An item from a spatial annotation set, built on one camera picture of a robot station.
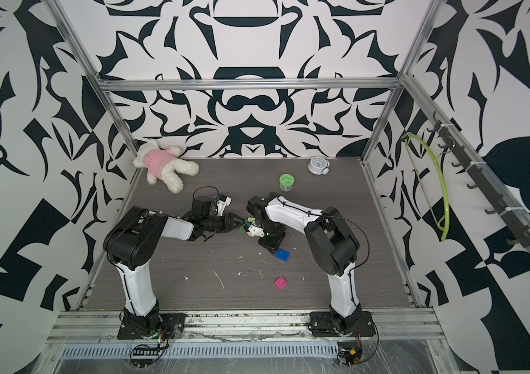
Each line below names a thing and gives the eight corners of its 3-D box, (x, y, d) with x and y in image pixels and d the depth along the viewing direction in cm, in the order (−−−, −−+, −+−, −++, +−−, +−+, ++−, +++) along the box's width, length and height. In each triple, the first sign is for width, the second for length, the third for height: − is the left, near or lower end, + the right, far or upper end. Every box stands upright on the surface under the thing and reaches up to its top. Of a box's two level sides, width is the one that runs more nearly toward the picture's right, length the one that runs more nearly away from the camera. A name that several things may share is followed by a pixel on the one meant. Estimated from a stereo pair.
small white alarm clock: (309, 174, 115) (310, 170, 113) (307, 161, 121) (308, 156, 119) (329, 174, 115) (331, 170, 113) (326, 161, 121) (328, 157, 119)
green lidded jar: (279, 191, 109) (280, 185, 105) (279, 180, 113) (279, 173, 110) (293, 191, 109) (294, 185, 105) (292, 180, 113) (293, 174, 110)
